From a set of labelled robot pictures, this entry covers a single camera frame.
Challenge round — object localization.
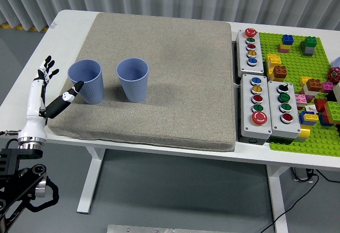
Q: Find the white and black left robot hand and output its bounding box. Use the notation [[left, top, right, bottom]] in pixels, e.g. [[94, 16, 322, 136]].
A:
[[18, 55, 85, 141]]

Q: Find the blue ribbed cup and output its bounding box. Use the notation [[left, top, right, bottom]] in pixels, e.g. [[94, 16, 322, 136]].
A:
[[116, 57, 149, 103], [67, 59, 105, 105]]

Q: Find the white table leg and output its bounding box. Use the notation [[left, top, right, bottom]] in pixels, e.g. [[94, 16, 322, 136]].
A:
[[266, 165, 289, 233], [76, 148, 106, 214]]

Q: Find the yellow floor tape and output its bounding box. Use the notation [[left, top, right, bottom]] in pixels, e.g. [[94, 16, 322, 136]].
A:
[[0, 23, 51, 32]]

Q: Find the grey-brown mat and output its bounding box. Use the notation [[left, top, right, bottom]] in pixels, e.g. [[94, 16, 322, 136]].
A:
[[47, 12, 237, 153]]

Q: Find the grey five-button control box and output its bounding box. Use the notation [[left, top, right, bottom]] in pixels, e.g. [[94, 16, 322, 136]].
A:
[[238, 73, 273, 145], [235, 28, 265, 77]]

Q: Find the brown toy brick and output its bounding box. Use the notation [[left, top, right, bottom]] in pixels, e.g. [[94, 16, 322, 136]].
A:
[[273, 65, 288, 79], [305, 79, 322, 92]]

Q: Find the green studded baseplate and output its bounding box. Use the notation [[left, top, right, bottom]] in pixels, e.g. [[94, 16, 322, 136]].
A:
[[258, 32, 340, 157]]

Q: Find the yellow round toy brick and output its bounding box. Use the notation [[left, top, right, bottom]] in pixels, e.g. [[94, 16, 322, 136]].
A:
[[296, 127, 311, 142]]

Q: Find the grey power strip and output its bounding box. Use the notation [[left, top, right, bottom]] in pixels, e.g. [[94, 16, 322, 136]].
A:
[[291, 166, 314, 183]]

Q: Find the red toy brick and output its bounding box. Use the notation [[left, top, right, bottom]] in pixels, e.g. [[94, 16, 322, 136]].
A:
[[314, 99, 329, 113]]

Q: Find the magenta toy brick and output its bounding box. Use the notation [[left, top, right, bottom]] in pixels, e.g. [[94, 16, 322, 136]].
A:
[[320, 81, 334, 93]]

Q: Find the large green toy brick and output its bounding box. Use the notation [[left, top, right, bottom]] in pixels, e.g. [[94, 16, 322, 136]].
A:
[[324, 100, 340, 125]]

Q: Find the red valve handwheel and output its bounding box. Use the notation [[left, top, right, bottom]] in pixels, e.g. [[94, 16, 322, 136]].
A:
[[327, 67, 340, 83]]

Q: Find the white block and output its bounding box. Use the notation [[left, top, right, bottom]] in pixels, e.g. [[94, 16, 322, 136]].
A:
[[332, 82, 340, 102]]

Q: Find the grey selector switch control box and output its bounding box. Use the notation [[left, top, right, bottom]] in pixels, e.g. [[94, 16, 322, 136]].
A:
[[267, 80, 302, 142]]

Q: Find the black power cable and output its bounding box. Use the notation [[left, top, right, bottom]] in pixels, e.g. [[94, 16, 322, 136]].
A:
[[261, 169, 340, 233]]

